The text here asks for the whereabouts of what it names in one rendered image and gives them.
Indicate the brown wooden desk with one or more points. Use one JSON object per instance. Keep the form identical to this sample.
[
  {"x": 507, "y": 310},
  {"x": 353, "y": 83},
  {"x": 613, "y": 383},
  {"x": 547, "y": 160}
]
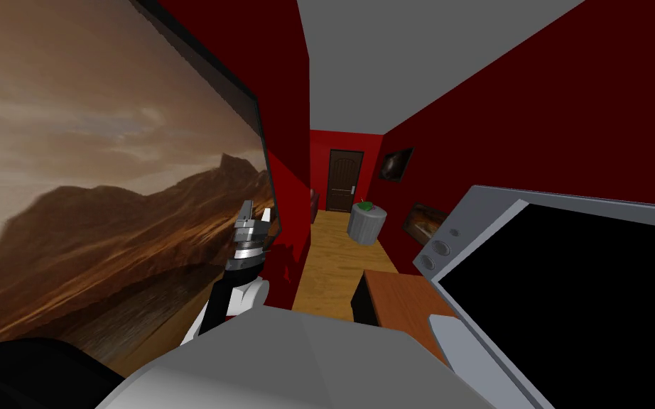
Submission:
[{"x": 407, "y": 298}]

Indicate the large brown landscape painting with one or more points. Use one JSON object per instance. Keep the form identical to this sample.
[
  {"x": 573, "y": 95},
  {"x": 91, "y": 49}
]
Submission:
[{"x": 89, "y": 187}]

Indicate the dark brown panelled door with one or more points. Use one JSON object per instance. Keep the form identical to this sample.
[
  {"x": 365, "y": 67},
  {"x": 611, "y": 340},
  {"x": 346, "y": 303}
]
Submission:
[{"x": 343, "y": 182}]

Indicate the dark framed wall picture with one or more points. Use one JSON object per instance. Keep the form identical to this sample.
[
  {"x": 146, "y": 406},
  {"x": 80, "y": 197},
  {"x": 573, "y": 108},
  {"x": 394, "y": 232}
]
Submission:
[{"x": 395, "y": 165}]

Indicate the grey television with black screen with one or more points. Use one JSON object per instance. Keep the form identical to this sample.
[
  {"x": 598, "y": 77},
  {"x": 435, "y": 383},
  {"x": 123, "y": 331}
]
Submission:
[{"x": 566, "y": 307}]

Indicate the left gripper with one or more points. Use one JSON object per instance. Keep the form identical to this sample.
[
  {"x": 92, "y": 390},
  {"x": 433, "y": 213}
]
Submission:
[{"x": 249, "y": 233}]

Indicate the brown framed wall picture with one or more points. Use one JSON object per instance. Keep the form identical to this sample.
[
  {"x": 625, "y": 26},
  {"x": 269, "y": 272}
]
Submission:
[{"x": 423, "y": 222}]

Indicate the grey bin with green top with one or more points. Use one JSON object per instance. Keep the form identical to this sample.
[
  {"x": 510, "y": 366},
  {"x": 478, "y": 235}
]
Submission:
[{"x": 366, "y": 226}]

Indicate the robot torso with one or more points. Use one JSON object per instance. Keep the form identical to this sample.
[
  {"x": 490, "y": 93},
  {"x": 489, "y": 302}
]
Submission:
[{"x": 305, "y": 369}]

